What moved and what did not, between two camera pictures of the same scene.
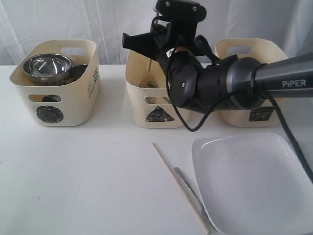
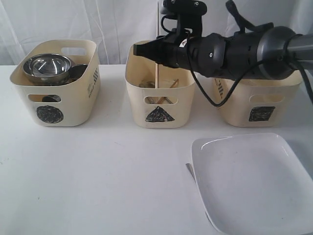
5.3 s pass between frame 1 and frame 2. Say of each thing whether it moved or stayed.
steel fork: moved
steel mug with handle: stayed
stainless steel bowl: stayed
